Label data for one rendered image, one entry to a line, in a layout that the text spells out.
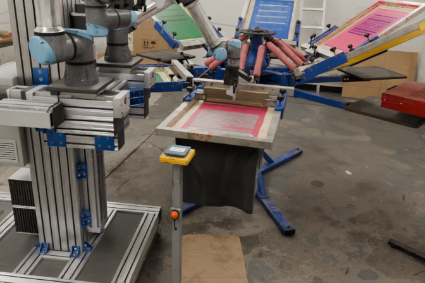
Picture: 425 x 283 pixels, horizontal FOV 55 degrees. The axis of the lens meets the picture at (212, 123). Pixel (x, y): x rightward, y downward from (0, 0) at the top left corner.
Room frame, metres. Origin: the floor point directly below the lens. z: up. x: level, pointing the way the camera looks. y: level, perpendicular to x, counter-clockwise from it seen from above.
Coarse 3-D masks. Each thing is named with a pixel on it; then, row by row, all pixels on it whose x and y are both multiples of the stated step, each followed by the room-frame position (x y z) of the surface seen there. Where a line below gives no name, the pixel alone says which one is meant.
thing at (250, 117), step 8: (232, 112) 2.30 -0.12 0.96; (240, 112) 2.31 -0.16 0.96; (248, 112) 2.31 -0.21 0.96; (256, 112) 2.32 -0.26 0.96; (264, 112) 2.33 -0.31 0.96; (232, 120) 2.17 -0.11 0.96; (240, 120) 2.17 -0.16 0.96; (248, 120) 2.18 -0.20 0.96; (256, 120) 2.18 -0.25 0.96; (224, 128) 2.04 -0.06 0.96; (256, 128) 2.05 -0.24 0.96; (256, 136) 1.94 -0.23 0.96
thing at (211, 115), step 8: (208, 104) 2.44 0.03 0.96; (216, 104) 2.45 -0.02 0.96; (224, 104) 2.46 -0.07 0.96; (200, 112) 2.28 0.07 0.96; (208, 112) 2.29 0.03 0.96; (216, 112) 2.29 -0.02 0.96; (224, 112) 2.30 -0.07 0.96; (192, 120) 2.15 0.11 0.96; (200, 120) 2.15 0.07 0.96; (208, 120) 2.15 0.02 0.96; (216, 120) 2.16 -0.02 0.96; (224, 120) 2.16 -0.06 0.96; (184, 128) 2.01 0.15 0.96; (216, 128) 2.03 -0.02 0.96
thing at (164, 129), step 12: (180, 108) 2.24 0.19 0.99; (168, 120) 2.04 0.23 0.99; (276, 120) 2.10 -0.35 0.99; (156, 132) 1.92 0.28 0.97; (168, 132) 1.90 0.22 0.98; (180, 132) 1.89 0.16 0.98; (192, 132) 1.88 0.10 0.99; (204, 132) 1.88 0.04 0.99; (240, 144) 1.82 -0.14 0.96; (252, 144) 1.81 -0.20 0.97; (264, 144) 1.79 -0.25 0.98
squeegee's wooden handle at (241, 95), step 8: (208, 88) 2.46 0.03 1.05; (216, 88) 2.45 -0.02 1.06; (224, 88) 2.45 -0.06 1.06; (208, 96) 2.46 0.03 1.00; (216, 96) 2.45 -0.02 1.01; (224, 96) 2.44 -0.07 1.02; (240, 96) 2.41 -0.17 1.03; (248, 96) 2.40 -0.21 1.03; (256, 96) 2.39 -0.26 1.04; (264, 96) 2.38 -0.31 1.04
